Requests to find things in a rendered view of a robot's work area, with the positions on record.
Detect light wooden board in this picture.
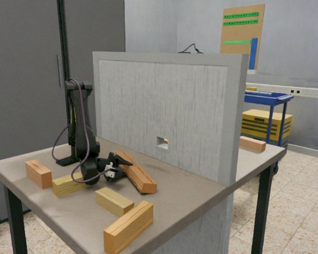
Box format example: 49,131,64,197
114,151,157,194

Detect grey panel wall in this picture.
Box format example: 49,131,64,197
93,51,249,254

